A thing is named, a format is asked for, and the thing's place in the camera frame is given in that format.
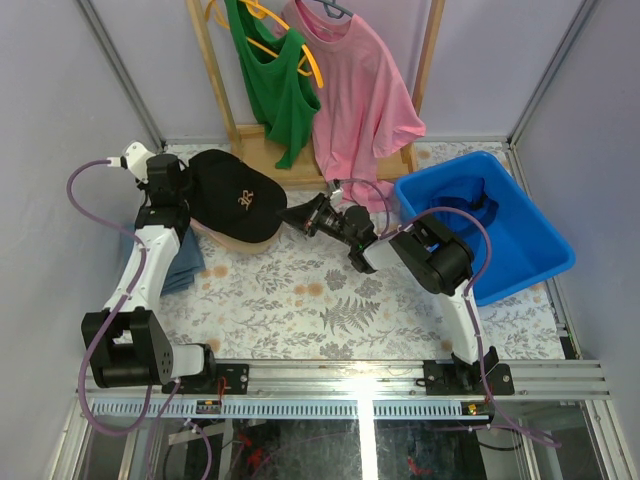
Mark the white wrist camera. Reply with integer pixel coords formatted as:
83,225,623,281
107,141,154,183
326,180,344,206

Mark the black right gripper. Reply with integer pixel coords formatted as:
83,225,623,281
277,194,358,250

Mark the wooden clothes rack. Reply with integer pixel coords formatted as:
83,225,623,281
186,1,445,190

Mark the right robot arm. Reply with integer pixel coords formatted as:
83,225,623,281
278,194,500,395

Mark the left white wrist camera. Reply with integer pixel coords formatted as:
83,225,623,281
107,141,154,183

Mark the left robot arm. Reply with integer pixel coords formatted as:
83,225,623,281
81,142,219,395

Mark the blue plastic bin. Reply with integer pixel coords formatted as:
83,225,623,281
394,151,575,306

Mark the green tank top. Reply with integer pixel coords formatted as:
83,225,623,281
225,1,321,169

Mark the pink cap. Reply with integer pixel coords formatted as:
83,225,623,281
190,218,240,249

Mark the folded blue cloth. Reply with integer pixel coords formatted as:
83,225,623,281
122,222,207,296

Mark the yellow clothes hanger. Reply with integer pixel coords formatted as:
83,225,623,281
207,0,325,90

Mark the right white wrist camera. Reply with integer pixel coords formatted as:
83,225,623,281
326,180,344,206

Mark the beige sport cap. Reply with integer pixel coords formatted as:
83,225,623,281
208,228,282,255

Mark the aluminium mounting rail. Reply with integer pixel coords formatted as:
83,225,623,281
87,360,610,421

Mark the black sport cap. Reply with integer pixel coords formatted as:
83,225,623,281
186,149,287,244

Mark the grey clothes hanger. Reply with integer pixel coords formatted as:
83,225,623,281
319,0,353,20

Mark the pink t-shirt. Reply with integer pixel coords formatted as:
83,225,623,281
281,1,426,213

